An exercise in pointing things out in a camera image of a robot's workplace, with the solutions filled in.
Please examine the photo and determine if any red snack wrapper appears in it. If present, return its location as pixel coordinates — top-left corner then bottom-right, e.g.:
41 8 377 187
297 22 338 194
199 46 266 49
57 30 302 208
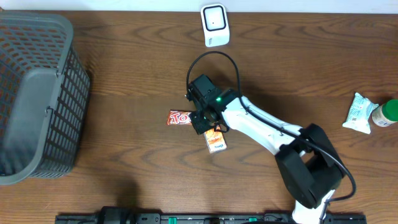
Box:
167 110 192 125

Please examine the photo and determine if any dark grey plastic basket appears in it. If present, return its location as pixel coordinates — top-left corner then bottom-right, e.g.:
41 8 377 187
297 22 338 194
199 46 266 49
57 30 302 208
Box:
1 12 91 185

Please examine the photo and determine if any mint green wipes pack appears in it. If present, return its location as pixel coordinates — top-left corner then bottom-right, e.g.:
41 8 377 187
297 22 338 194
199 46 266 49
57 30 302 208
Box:
342 93 379 134

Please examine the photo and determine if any green lid jar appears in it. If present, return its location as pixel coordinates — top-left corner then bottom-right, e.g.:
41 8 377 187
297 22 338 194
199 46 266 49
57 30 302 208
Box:
371 100 397 127

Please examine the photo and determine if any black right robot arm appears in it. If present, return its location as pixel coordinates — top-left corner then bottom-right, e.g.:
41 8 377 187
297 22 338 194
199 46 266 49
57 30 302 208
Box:
187 75 346 223

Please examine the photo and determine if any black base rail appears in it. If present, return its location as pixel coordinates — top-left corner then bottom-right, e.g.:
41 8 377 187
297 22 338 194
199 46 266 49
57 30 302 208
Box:
55 205 368 224

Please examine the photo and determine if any orange small box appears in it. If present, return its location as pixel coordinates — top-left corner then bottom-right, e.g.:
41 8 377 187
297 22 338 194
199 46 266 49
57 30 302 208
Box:
204 126 227 154

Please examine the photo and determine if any white barcode scanner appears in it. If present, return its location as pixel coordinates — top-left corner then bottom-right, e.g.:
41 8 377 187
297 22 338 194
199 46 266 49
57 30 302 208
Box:
200 3 230 47

